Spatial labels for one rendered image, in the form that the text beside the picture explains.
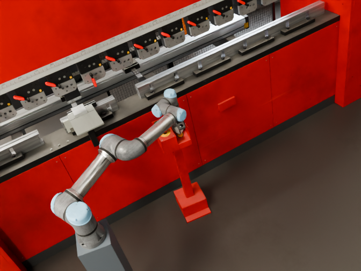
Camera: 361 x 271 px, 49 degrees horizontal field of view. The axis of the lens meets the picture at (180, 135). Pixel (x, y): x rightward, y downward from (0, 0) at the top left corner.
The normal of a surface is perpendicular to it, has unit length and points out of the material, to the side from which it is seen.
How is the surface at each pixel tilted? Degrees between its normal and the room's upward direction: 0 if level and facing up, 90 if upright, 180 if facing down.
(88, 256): 90
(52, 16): 90
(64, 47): 90
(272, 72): 90
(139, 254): 0
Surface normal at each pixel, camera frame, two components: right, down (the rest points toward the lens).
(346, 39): -0.87, 0.44
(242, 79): 0.46, 0.50
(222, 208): -0.20, -0.74
